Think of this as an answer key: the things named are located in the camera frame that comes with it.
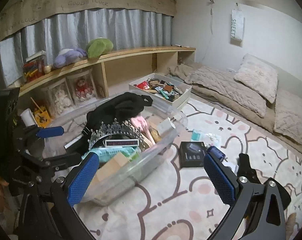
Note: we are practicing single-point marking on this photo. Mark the white power adapter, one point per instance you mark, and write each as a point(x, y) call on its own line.
point(165, 126)

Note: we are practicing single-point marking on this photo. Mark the white box of clutter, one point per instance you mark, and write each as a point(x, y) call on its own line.
point(166, 89)

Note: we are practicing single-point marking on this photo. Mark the plywood wooden block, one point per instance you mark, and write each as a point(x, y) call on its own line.
point(111, 167)

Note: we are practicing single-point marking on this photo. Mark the purple plush toy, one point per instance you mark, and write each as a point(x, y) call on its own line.
point(69, 56)

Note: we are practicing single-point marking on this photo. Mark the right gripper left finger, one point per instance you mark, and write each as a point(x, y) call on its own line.
point(47, 210)

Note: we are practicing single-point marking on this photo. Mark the folded beige quilt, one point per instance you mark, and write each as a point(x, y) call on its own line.
point(224, 84)

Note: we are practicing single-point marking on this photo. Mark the green plush toy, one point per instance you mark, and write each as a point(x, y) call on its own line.
point(99, 46)

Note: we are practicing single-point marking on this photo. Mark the white hanging paper bag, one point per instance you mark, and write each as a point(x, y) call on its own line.
point(237, 24)

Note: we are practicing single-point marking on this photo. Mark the green tissue pack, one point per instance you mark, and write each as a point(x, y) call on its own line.
point(106, 153)

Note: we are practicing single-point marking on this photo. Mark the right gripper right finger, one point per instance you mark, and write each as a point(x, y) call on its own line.
point(262, 203)

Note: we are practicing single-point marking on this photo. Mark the blue round case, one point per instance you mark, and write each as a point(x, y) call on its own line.
point(215, 151)

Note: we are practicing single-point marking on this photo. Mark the clear plastic storage bin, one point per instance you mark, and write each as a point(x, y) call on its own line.
point(150, 158)

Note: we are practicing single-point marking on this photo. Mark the silver tiara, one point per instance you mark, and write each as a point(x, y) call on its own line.
point(124, 128)

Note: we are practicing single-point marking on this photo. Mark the wooden bedside shelf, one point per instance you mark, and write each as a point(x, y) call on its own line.
point(49, 98)

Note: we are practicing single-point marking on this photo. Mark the small black box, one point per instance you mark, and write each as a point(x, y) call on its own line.
point(191, 153)

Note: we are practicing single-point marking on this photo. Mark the large beige pillow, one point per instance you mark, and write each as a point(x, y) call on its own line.
point(288, 115)

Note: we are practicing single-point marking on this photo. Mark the small beige pillow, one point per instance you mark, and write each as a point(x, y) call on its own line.
point(258, 76)

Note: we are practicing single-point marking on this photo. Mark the doll in clear case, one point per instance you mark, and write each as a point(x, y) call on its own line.
point(82, 88)

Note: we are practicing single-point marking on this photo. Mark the bunny print blanket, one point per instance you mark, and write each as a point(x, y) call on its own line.
point(181, 203)

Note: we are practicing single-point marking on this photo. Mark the grey curtain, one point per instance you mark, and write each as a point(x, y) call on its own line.
point(125, 28)

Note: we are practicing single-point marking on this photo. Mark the black cloth bag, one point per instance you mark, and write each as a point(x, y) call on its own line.
point(122, 107)

